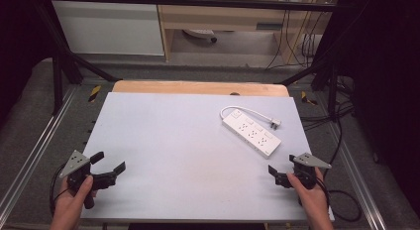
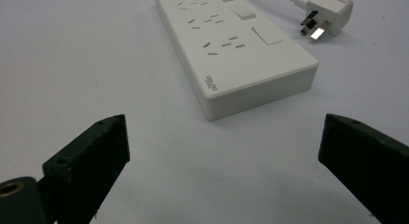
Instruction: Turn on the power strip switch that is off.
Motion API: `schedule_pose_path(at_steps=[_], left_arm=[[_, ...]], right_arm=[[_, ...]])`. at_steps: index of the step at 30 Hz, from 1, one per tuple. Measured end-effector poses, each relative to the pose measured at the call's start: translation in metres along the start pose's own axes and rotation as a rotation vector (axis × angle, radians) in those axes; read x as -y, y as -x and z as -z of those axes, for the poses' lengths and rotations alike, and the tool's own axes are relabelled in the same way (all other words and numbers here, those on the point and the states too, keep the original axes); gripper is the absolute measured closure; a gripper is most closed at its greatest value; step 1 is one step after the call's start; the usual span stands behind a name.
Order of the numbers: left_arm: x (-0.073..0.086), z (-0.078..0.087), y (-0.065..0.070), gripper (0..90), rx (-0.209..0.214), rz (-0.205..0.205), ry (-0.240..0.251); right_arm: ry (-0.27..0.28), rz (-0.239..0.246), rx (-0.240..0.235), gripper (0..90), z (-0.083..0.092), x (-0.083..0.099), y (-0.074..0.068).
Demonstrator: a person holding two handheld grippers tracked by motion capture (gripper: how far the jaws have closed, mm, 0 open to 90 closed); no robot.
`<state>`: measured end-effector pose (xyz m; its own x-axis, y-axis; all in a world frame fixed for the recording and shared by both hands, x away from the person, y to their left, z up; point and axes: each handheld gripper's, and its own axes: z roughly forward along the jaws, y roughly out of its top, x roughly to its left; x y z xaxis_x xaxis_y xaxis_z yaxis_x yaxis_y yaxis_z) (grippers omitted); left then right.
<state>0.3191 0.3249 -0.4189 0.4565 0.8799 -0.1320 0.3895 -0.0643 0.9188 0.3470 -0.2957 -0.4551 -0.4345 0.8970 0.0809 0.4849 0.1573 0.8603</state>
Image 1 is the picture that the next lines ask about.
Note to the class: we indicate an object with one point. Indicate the wooden table top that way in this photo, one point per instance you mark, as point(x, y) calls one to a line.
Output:
point(198, 88)

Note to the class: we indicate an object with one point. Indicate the person's right hand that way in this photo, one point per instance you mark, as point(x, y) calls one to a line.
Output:
point(310, 198)

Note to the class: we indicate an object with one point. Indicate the white power strip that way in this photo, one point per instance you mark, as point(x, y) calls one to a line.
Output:
point(251, 132)

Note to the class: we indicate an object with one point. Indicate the person's left hand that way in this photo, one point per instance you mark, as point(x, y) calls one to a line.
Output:
point(73, 204)

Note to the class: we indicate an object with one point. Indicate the white chair base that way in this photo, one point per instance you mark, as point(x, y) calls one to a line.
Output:
point(201, 34)

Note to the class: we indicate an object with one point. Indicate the white power plug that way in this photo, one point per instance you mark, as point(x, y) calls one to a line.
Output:
point(275, 123)

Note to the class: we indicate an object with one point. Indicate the yellow black floor marker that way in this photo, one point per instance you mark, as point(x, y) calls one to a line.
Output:
point(308, 98)
point(94, 93)

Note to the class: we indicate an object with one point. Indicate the black metal frame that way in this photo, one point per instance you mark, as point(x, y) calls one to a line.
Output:
point(185, 41)

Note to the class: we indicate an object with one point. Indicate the aluminium floor rail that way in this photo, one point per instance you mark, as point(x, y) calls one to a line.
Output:
point(33, 150)
point(358, 177)

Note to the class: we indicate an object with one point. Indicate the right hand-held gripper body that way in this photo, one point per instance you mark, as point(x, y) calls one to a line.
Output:
point(305, 172)

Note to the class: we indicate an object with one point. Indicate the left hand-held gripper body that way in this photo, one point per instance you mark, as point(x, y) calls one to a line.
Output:
point(78, 172)

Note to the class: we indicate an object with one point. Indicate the white cabinet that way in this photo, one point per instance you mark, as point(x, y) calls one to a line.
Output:
point(109, 28)

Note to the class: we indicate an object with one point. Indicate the wooden desk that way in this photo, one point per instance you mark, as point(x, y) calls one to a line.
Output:
point(231, 22)

